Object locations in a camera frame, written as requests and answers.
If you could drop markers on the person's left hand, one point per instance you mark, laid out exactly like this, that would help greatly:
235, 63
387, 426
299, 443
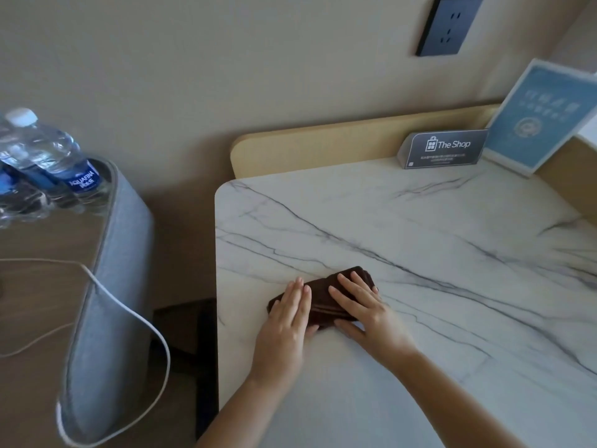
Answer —
282, 340

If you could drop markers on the person's right hand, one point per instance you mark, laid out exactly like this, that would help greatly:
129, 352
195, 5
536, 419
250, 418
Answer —
378, 326

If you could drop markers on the person's right little finger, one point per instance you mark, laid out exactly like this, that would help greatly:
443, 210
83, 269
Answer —
378, 296

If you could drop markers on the person's left thumb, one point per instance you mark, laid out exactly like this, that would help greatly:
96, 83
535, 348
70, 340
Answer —
313, 331

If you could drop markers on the person's left little finger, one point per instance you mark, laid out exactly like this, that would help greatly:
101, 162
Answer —
275, 313

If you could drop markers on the person's left middle finger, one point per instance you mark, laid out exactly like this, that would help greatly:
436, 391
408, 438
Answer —
296, 298

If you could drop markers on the person's right middle finger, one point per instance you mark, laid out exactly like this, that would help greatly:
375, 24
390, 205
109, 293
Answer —
355, 291

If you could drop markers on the person's right thumb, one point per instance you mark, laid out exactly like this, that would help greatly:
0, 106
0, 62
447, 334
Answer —
350, 330

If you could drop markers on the brown cloth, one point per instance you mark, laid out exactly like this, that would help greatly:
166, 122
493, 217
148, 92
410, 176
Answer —
322, 298

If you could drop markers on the person's left forearm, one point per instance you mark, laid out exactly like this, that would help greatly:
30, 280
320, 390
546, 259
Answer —
247, 415

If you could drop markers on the person's right forearm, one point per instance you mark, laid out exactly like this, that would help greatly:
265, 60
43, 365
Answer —
447, 405

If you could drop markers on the dark desk leg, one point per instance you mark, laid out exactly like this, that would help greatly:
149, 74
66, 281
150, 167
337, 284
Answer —
206, 368

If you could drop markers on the wooden desk back panel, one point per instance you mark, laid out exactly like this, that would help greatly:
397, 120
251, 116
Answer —
326, 144

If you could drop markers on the grey tent sign card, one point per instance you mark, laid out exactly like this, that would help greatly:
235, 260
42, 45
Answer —
443, 149

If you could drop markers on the grey upholstered side table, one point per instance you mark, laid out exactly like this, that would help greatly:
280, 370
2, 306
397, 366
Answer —
116, 275

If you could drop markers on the blue framed sign stand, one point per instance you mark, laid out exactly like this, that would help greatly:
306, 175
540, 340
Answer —
531, 121

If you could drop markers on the clear water bottle white cap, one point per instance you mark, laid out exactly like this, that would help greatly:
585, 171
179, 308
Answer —
51, 149

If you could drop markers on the clear water bottle blue label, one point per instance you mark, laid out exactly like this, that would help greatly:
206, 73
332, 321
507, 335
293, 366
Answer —
18, 181

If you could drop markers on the dark grey wall socket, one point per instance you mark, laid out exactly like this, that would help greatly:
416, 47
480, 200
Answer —
450, 25

